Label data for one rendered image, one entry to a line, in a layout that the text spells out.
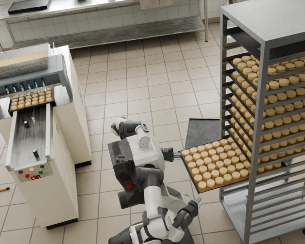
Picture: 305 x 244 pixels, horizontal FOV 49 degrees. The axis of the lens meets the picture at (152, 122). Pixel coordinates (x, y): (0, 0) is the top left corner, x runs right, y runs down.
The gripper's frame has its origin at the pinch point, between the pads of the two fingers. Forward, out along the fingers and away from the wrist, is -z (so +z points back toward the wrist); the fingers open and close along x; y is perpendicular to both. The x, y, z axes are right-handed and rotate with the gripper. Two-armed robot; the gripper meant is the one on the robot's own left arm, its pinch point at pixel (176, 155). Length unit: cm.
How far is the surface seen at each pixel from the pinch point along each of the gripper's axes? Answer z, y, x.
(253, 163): -51, -17, 17
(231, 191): -36, 27, -64
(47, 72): 121, 51, 32
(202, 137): 3, 113, -85
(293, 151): -74, 4, 10
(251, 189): -51, -17, -7
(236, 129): -39.2, 12.9, 17.2
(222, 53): -29, 22, 68
